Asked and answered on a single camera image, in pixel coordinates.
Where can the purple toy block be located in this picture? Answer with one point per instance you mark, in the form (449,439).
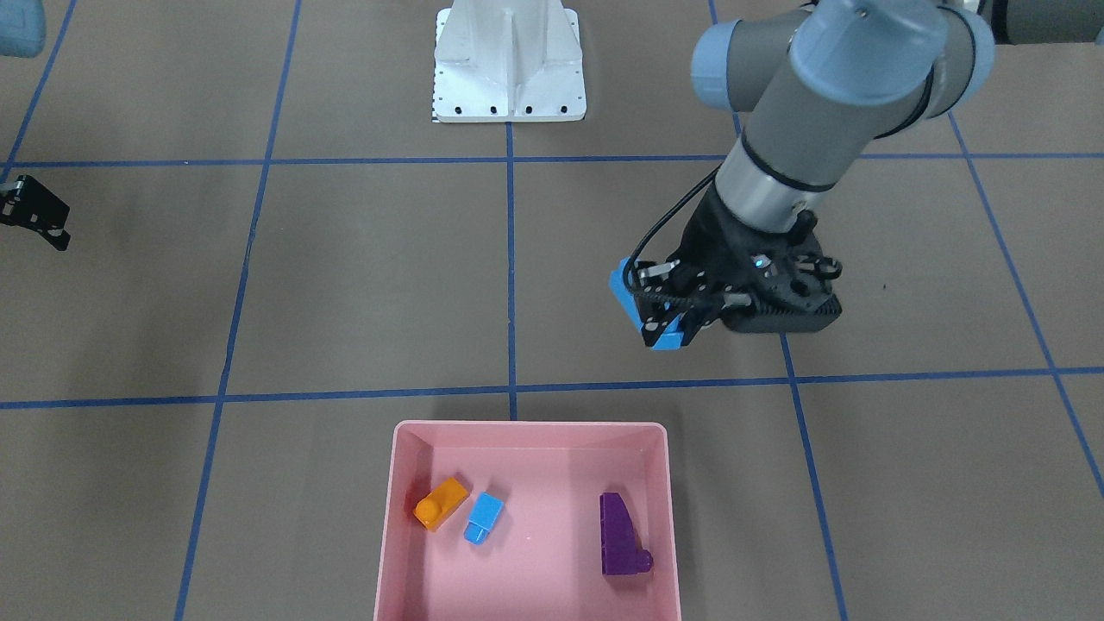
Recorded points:
(620,550)

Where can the small blue toy block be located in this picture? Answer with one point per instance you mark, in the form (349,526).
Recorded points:
(483,517)

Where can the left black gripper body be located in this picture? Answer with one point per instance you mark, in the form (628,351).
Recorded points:
(712,235)

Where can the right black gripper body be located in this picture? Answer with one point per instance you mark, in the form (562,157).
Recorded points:
(33,205)

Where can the pink plastic box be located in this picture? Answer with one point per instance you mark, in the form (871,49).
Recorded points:
(542,560)

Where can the orange toy block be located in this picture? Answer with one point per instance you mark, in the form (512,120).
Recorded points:
(436,507)

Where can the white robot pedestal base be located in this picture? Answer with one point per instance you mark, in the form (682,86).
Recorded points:
(508,61)

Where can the brown paper table mat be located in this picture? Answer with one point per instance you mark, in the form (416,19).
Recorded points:
(277,256)

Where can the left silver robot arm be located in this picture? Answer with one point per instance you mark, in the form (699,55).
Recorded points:
(817,85)

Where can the long blue toy block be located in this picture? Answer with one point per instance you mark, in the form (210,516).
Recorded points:
(670,339)

